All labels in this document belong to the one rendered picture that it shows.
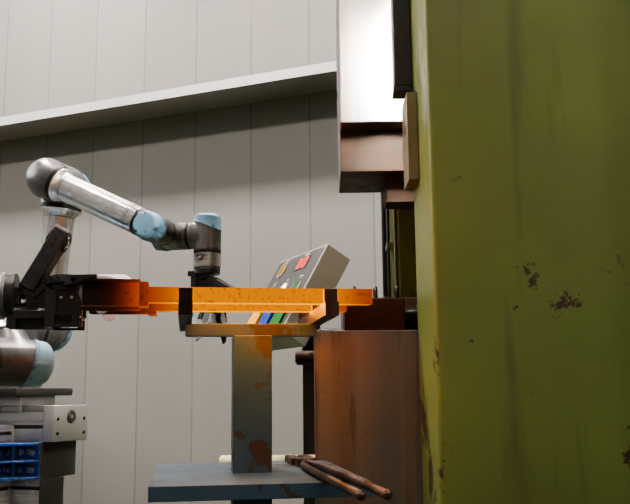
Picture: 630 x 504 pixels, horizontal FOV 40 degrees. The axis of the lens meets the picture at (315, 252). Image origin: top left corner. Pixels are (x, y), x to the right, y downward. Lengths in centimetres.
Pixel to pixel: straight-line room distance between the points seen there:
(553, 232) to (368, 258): 353
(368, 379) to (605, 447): 46
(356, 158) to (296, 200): 332
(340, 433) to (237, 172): 387
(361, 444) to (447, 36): 76
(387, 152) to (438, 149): 43
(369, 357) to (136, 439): 403
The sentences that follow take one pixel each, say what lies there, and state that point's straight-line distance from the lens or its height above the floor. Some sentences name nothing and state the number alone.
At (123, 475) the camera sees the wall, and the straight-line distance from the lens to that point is 567.
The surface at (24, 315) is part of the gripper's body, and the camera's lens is 139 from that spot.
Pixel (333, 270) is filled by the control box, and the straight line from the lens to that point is 234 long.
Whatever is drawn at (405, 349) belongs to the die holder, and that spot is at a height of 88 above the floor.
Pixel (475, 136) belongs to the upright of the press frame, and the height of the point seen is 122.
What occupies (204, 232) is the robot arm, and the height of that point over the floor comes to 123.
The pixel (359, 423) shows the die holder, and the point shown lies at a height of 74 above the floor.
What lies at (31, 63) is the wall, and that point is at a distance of 663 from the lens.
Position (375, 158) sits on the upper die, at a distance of 188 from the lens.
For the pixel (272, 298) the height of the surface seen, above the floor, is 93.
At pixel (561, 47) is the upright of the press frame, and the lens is 157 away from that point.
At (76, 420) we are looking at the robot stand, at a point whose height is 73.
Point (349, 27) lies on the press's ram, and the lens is 193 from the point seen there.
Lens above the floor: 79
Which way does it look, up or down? 10 degrees up
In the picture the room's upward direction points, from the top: 1 degrees counter-clockwise
